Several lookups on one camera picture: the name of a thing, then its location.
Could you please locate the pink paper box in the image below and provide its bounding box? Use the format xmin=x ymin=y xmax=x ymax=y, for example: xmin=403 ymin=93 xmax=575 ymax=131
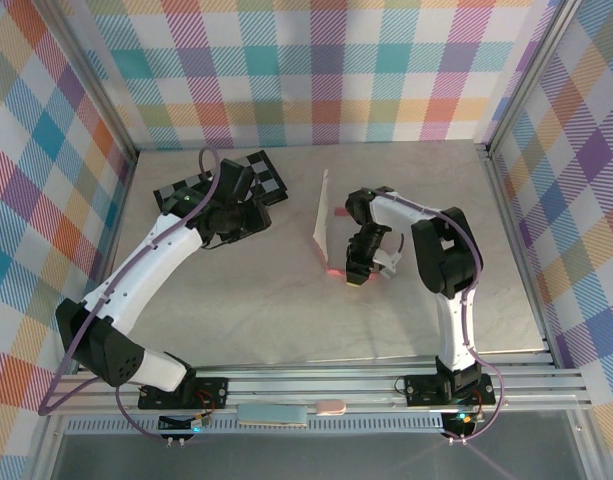
xmin=309 ymin=168 xmax=351 ymax=277

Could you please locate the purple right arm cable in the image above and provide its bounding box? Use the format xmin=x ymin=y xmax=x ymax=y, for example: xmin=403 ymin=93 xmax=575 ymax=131
xmin=373 ymin=187 xmax=507 ymax=444

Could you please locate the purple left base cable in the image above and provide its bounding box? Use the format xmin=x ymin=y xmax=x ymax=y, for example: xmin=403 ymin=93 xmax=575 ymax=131
xmin=115 ymin=384 xmax=197 ymax=444

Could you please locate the black checkered cloth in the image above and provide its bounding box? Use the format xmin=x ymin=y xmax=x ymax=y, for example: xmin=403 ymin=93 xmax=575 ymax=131
xmin=153 ymin=149 xmax=291 ymax=214

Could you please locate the aluminium side rail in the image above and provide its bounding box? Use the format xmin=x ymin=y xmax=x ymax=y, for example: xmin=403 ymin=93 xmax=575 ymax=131
xmin=478 ymin=142 xmax=557 ymax=369

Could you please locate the aluminium frame post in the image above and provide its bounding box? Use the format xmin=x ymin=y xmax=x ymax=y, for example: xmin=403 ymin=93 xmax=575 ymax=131
xmin=33 ymin=0 xmax=137 ymax=166
xmin=485 ymin=0 xmax=582 ymax=151

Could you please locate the light blue flat pad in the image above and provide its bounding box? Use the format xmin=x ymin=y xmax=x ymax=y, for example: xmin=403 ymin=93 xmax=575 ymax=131
xmin=237 ymin=403 xmax=309 ymax=428

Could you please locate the aluminium rail beam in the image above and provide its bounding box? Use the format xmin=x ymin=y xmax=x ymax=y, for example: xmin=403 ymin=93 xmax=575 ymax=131
xmin=50 ymin=367 xmax=587 ymax=416

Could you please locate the slotted grey cable duct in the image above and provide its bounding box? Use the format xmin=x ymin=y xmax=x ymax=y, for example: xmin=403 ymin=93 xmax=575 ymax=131
xmin=65 ymin=414 xmax=445 ymax=434

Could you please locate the small controller board green light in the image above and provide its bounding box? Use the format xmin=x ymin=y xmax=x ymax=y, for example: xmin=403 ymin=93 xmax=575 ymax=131
xmin=443 ymin=409 xmax=485 ymax=431
xmin=158 ymin=412 xmax=210 ymax=432

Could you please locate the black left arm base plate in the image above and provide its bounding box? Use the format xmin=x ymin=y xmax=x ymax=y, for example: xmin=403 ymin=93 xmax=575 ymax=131
xmin=137 ymin=377 xmax=230 ymax=409

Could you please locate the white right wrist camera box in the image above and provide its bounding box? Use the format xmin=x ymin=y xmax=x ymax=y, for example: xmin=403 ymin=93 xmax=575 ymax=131
xmin=373 ymin=248 xmax=403 ymax=279

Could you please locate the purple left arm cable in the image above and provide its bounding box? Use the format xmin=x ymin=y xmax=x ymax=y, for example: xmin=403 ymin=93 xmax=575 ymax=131
xmin=38 ymin=146 xmax=222 ymax=417

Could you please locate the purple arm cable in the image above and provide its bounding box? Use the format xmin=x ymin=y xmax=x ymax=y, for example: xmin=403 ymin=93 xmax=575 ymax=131
xmin=373 ymin=187 xmax=507 ymax=444
xmin=38 ymin=146 xmax=222 ymax=417

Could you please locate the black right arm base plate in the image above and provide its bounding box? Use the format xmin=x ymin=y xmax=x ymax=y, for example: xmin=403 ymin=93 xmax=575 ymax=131
xmin=403 ymin=372 xmax=497 ymax=404

